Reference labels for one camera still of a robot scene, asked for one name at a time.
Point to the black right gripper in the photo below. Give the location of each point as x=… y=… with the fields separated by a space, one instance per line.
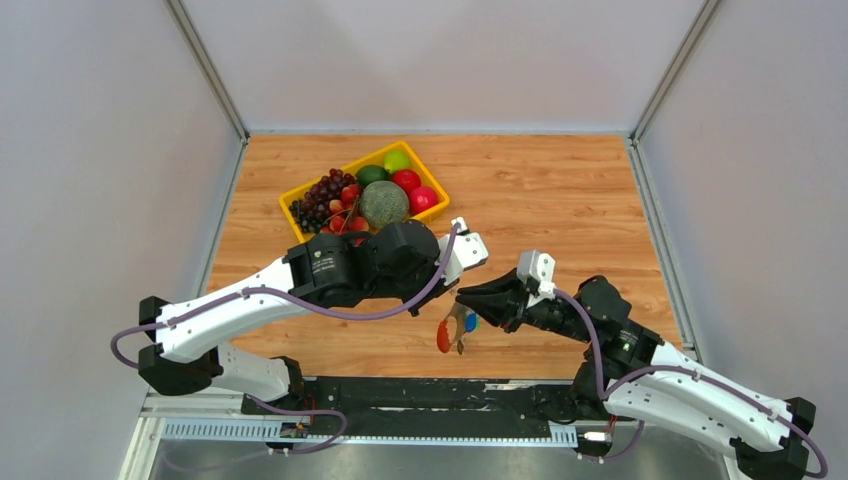
x=495 y=302

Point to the blue key tag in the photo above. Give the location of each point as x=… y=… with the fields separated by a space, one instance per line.
x=470 y=323

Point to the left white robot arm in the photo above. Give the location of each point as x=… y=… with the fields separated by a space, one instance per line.
x=329 y=274

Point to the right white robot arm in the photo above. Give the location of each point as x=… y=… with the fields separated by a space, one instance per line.
x=630 y=371

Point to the pink red apple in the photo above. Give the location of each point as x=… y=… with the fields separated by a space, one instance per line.
x=422 y=199

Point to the green netted melon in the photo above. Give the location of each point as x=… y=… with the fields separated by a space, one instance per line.
x=383 y=203

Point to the red strawberry cluster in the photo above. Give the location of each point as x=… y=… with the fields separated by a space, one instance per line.
x=345 y=213

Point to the dark green lime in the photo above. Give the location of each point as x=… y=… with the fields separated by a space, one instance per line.
x=370 y=174

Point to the dark purple grape bunch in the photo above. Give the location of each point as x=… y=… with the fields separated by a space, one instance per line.
x=310 y=209

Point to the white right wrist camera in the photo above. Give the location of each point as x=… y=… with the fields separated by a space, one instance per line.
x=535 y=270

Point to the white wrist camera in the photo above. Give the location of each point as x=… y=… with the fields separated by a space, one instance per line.
x=535 y=270
x=468 y=252

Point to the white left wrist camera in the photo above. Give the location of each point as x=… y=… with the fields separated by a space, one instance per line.
x=468 y=252

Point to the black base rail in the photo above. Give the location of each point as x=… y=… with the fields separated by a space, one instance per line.
x=446 y=408

